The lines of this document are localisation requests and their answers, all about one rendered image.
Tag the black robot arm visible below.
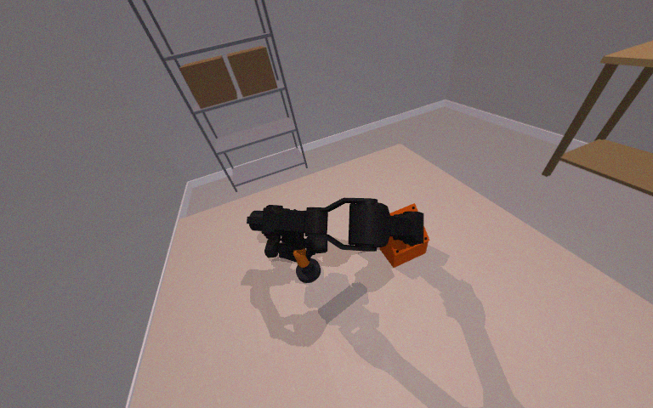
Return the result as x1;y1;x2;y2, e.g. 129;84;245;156
247;198;423;252

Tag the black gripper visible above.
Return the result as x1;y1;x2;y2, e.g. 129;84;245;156
264;232;327;262

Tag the orange knob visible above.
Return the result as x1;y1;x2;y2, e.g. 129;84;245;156
293;248;309;268

